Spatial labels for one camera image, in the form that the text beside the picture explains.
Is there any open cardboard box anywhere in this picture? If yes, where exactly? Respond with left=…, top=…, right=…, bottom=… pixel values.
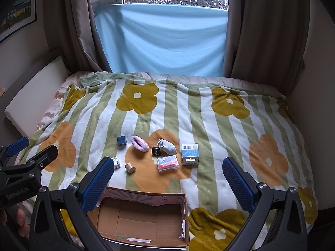
left=88, top=187, right=190, bottom=250

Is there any brown curtain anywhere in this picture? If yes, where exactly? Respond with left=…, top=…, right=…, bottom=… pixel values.
left=43, top=0, right=111, bottom=73
left=223, top=0, right=310, bottom=96

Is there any pink fluffy sock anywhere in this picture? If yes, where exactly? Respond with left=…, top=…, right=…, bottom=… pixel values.
left=131, top=135, right=149, bottom=152

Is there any framed wall picture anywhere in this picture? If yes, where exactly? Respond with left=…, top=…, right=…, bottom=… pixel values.
left=1, top=0, right=37, bottom=42

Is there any left brown curtain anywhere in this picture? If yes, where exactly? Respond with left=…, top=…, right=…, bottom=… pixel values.
left=43, top=0, right=111, bottom=73

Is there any green striped floral blanket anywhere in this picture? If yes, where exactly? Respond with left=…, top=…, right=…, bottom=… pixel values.
left=17, top=74, right=318, bottom=250

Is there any grey white sock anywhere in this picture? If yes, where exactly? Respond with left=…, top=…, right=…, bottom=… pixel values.
left=157, top=139, right=177, bottom=155

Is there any white foam board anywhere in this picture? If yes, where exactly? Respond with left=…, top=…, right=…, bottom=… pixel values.
left=4, top=56, right=69, bottom=137

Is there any blue white carton box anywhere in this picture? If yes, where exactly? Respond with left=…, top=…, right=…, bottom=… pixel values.
left=181, top=144, right=199, bottom=165

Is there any person's left hand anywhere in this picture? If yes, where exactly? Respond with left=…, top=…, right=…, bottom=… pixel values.
left=1, top=205, right=30, bottom=239

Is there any light blue sheet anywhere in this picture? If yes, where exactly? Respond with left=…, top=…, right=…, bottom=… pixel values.
left=94, top=3, right=228, bottom=77

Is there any small dark blue box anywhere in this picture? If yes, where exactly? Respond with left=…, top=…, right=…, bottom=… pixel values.
left=116, top=135, right=127, bottom=146

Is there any right brown curtain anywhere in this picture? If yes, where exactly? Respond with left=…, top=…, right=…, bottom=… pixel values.
left=223, top=0, right=310, bottom=96

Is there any white patterned tissue pack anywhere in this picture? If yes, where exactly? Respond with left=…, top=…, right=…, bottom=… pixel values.
left=112, top=156, right=120, bottom=169

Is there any clear floss pick case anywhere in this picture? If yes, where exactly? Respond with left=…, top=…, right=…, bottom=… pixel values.
left=157, top=155, right=179, bottom=172

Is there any small black jar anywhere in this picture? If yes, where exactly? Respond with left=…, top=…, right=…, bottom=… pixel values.
left=151, top=146, right=161, bottom=157

